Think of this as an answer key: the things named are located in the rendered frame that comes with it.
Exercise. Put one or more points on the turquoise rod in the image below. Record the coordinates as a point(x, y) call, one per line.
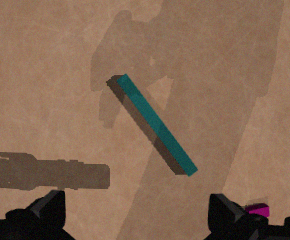
point(157, 125)

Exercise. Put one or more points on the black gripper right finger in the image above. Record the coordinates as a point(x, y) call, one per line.
point(222, 212)

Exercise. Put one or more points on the small magenta block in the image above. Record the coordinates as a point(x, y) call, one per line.
point(261, 209)

